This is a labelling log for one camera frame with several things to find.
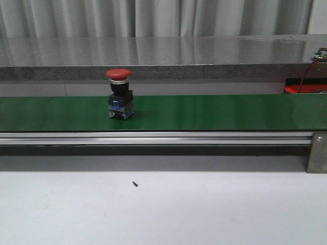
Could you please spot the small green circuit board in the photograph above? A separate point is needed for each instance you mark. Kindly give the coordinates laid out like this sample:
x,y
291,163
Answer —
x,y
320,55

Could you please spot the metal conveyor bracket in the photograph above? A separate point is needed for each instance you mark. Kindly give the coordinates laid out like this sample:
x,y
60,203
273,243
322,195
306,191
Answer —
x,y
317,159

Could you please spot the red bin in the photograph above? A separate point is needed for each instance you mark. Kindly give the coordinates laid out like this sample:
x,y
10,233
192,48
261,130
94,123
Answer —
x,y
309,85

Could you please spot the aluminium conveyor rail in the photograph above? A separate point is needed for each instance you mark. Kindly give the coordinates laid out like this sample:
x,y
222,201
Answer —
x,y
161,138

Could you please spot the red mushroom push button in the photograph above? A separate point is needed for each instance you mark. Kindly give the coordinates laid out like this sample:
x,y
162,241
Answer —
x,y
121,100

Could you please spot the green conveyor belt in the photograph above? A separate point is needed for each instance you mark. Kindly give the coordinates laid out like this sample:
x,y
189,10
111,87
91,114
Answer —
x,y
271,112

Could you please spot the grey curtain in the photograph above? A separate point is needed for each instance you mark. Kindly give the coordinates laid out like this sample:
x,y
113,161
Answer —
x,y
152,18

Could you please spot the grey stone-look shelf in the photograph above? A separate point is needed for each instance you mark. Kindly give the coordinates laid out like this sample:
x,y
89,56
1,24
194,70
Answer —
x,y
162,58

